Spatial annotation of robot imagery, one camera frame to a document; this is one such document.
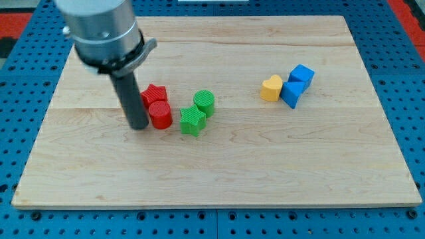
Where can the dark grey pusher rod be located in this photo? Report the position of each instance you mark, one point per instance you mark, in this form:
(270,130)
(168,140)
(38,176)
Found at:
(128,93)

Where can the grey pusher mount clamp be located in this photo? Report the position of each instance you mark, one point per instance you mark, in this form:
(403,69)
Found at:
(102,60)

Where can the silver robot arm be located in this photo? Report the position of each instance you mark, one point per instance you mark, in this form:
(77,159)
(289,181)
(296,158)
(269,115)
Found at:
(108,40)

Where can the red star block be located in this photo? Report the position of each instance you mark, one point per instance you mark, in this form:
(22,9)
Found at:
(152,94)

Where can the red cylinder block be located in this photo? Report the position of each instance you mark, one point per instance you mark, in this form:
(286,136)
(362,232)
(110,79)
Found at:
(160,114)

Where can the green star block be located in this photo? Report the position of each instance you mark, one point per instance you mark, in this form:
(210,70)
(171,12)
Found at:
(192,120)

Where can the green cylinder block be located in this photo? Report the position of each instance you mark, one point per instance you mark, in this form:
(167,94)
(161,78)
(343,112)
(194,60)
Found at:
(204,100)

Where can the wooden board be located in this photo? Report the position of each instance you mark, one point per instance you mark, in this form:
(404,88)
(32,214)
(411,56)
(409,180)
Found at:
(334,150)

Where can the yellow heart block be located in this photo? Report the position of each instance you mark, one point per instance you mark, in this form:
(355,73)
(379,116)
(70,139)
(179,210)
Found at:
(271,88)

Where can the blue triangle block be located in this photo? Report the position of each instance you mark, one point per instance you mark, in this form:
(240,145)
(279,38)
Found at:
(291,93)

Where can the blue cube block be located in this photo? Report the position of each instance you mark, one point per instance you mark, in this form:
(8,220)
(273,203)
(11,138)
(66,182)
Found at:
(303,74)

